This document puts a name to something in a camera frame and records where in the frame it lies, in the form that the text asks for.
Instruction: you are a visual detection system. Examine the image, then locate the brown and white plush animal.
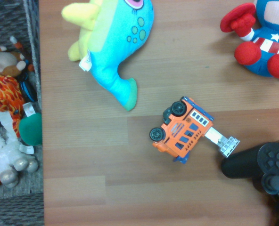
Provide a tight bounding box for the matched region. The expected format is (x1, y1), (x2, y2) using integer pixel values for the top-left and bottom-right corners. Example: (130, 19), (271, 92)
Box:
(0, 36), (34, 77)

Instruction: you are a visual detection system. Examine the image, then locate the green plush toy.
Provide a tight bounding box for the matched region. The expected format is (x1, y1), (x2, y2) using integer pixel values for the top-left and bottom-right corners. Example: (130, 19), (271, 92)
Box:
(18, 113), (43, 146)

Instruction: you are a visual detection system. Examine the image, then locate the blue and yellow plush fish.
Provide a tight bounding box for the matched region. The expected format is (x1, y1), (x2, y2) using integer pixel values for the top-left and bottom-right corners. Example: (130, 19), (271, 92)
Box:
(61, 0), (155, 112)

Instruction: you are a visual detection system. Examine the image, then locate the grey woven basket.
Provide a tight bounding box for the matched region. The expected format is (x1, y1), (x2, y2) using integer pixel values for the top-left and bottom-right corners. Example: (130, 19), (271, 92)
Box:
(0, 0), (45, 226)

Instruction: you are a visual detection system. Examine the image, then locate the orange flame pattern plush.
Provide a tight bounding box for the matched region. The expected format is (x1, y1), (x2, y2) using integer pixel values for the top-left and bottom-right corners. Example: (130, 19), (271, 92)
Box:
(0, 70), (26, 139)

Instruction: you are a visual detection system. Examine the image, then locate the superhero plush doll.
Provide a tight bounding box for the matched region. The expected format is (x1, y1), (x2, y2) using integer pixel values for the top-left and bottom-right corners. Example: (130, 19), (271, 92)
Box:
(220, 0), (279, 89)

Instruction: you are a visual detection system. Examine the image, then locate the orange toy fire truck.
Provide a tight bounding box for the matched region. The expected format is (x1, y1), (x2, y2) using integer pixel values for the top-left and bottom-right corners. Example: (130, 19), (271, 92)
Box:
(149, 96), (241, 164)

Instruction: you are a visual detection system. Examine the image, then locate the black game controller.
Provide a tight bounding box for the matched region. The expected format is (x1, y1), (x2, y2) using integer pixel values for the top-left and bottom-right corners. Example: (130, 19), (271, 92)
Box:
(221, 140), (279, 223)

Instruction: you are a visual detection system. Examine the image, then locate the white plush unicorn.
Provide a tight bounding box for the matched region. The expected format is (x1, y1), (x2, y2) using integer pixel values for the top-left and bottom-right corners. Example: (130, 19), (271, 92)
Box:
(0, 88), (39, 189)

